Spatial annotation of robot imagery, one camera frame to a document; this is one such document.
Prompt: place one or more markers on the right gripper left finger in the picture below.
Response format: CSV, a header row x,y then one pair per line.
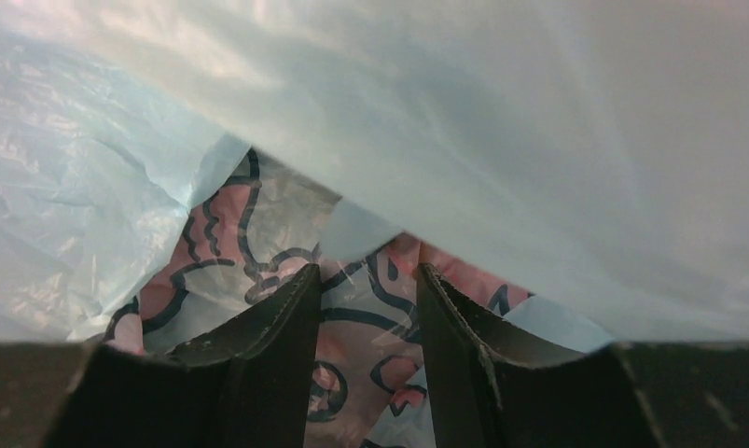
x,y
246,383

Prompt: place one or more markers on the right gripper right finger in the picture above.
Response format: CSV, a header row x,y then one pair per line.
x,y
492,384

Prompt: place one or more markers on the light blue cartoon plastic bag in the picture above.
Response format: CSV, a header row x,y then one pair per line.
x,y
578,168

